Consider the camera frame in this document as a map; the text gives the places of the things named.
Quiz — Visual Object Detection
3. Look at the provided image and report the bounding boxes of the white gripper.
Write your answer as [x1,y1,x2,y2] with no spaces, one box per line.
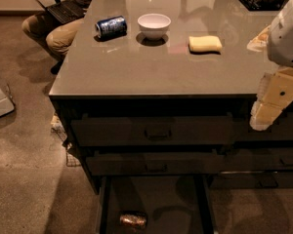
[247,26,293,131]

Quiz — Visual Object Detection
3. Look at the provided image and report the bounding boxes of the orange soda can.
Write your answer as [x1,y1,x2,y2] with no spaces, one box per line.
[119,212,147,229]

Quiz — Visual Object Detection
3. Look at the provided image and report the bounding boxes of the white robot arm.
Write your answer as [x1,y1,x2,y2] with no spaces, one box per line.
[247,0,293,131]

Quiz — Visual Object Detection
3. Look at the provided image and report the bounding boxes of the blue soda can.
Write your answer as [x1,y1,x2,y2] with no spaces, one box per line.
[96,16,127,39]

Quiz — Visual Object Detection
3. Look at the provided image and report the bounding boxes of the open bottom drawer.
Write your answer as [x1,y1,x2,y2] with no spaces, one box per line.
[96,175,219,234]

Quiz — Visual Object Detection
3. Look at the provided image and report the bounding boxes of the yellow sponge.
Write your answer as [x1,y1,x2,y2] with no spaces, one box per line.
[188,36,223,53]

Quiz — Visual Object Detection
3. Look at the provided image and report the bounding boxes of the right cabinet drawers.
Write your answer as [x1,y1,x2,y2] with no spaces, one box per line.
[211,97,293,190]

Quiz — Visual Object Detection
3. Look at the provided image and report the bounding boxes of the white bowl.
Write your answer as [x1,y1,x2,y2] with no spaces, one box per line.
[138,14,171,40]

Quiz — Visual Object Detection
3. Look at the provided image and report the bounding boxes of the black laptop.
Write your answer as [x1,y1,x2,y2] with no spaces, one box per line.
[35,0,85,24]

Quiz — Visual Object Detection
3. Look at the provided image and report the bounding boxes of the seated person in khakis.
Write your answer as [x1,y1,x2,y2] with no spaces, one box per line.
[21,0,92,74]

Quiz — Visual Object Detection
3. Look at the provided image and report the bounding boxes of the top drawer with handle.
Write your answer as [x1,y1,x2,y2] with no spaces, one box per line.
[71,116,235,146]

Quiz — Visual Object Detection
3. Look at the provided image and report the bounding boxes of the drawer with handle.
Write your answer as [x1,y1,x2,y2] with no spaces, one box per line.
[86,151,224,176]
[71,116,235,146]

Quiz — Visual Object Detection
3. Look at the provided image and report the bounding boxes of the middle drawer with handle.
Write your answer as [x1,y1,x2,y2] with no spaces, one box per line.
[86,151,224,176]

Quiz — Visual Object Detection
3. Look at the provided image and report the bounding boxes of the wire rack on floor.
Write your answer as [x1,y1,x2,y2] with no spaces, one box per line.
[51,114,80,167]

